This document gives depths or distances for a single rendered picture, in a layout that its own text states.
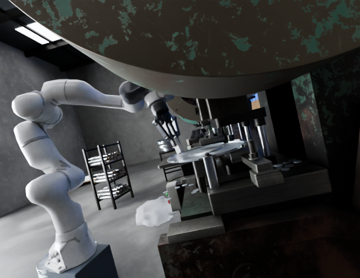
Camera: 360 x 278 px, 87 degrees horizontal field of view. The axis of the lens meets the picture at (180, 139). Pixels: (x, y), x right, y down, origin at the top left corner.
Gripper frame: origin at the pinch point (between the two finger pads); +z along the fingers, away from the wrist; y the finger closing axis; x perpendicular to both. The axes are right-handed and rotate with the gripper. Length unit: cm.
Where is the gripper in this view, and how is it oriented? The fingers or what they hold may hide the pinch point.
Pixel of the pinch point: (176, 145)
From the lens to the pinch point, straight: 81.2
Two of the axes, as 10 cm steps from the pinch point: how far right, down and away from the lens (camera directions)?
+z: 4.3, 8.8, -2.0
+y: -7.1, 2.0, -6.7
